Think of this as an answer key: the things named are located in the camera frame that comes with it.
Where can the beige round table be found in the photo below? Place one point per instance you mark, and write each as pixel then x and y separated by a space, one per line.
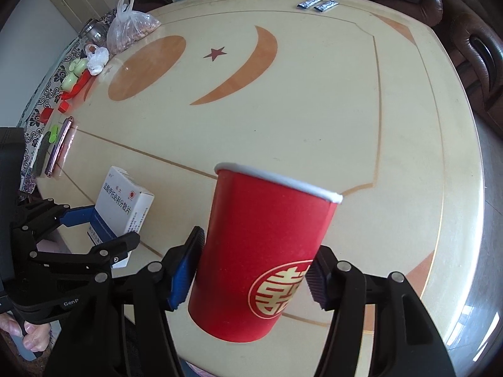
pixel 314 125

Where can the pink smartphone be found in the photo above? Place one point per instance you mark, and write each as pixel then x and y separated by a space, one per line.
pixel 59 145

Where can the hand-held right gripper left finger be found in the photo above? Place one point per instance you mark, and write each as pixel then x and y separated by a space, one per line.
pixel 184 273

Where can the glass jar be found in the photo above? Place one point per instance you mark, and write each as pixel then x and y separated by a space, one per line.
pixel 93 32

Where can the person's left hand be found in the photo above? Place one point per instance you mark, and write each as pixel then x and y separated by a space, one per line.
pixel 31 333

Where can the clear bag of peanuts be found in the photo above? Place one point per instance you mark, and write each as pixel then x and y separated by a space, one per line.
pixel 129 29

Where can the light green toy figure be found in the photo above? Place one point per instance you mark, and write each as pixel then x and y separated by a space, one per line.
pixel 74 71

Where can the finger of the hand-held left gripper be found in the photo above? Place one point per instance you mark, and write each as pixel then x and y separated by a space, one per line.
pixel 98 255
pixel 78 216

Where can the blue white sachet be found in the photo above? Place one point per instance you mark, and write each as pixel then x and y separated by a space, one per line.
pixel 309 3
pixel 326 5

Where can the green plastic item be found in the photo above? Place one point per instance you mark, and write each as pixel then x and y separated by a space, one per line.
pixel 51 133

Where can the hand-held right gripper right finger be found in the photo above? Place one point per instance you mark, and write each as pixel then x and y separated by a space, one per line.
pixel 316 286

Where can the small red block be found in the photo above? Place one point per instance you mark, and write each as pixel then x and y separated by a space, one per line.
pixel 63 106

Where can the white medicine box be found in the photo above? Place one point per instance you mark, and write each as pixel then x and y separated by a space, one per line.
pixel 125 204

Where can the floral patterned cloth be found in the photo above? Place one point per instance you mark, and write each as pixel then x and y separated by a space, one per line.
pixel 39 98

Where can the brown leather sofa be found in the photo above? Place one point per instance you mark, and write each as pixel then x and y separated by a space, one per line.
pixel 463 27

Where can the red plastic strip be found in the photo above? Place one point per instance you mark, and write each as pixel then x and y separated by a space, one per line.
pixel 76 88

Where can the small white plastic bag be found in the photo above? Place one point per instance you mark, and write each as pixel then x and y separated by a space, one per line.
pixel 96 59

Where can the red paper cup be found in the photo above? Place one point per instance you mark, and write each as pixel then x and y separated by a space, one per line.
pixel 251 243

